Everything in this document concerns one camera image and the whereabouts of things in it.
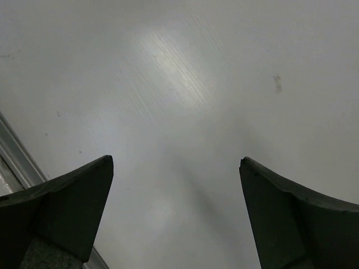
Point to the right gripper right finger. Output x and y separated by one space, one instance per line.
294 226

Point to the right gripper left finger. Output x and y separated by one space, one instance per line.
61 213

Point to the aluminium front rail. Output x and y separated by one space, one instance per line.
19 168

